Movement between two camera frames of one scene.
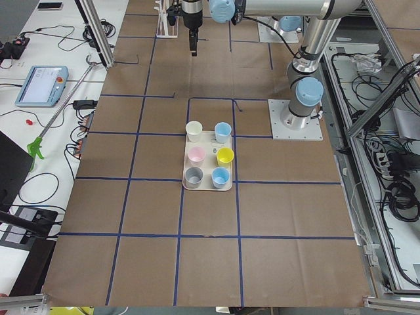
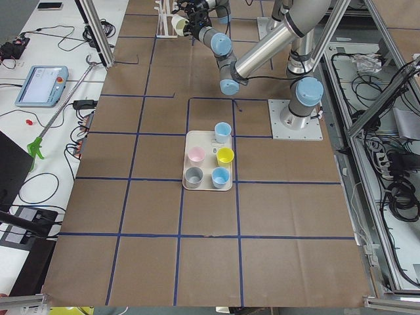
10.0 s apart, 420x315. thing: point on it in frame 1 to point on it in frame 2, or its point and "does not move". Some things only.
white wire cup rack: (163, 29) does not move
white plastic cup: (193, 129) to (178, 23)
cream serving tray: (201, 171) does not move
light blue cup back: (222, 130) does not move
